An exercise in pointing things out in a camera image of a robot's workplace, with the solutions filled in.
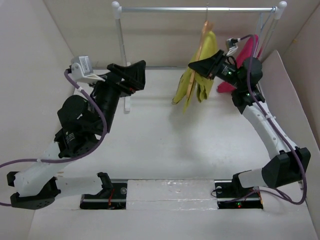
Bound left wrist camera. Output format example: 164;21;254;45
67;55;105;85

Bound pink hanging garment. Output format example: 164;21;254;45
216;34;263;93

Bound white metal clothes rack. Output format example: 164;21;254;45
111;1;287;108

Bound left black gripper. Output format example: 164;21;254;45
89;61;149;135

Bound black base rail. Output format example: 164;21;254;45
79;179;264;211

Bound yellow-green trousers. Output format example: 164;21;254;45
171;30;218;116

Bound wooden clothes hanger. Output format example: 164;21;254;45
186;6;216;97

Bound blue hanger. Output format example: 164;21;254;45
255;6;278;57

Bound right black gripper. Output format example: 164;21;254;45
189;49;244;90

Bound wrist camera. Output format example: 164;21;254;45
225;38;241;57
67;55;105;85

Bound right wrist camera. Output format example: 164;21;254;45
225;38;241;57

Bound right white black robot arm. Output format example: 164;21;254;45
188;50;311;197

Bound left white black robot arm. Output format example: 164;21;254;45
7;57;146;210

